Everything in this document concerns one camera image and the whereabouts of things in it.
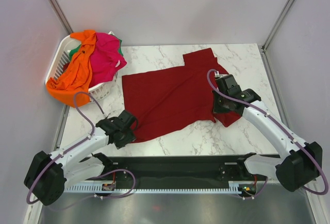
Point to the right vertical aluminium post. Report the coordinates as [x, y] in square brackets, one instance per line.
[280, 19]

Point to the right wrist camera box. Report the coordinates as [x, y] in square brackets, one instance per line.
[228, 85]

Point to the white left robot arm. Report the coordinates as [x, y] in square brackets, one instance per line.
[50, 174]

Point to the pink t shirt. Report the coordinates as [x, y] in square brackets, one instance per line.
[107, 58]

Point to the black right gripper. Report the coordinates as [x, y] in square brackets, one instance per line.
[216, 108]

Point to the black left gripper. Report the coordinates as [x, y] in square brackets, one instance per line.
[130, 137]

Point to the green t shirt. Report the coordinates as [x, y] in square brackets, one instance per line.
[73, 51]

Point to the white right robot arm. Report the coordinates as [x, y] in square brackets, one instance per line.
[299, 163]

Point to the left vertical aluminium post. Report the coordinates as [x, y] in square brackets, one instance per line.
[61, 15]

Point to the orange t shirt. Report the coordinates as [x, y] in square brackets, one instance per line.
[72, 86]

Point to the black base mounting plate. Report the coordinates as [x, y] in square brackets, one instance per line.
[179, 171]

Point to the white slotted cable duct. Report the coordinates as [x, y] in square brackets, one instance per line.
[96, 187]

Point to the white plastic laundry basket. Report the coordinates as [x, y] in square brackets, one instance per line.
[97, 60]

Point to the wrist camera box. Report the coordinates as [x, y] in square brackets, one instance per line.
[124, 120]
[228, 85]

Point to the dark red t shirt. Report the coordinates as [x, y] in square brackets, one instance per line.
[168, 100]

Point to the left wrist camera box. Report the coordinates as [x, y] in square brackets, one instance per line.
[124, 120]

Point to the vertical aluminium post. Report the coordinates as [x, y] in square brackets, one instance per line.
[280, 19]
[61, 15]

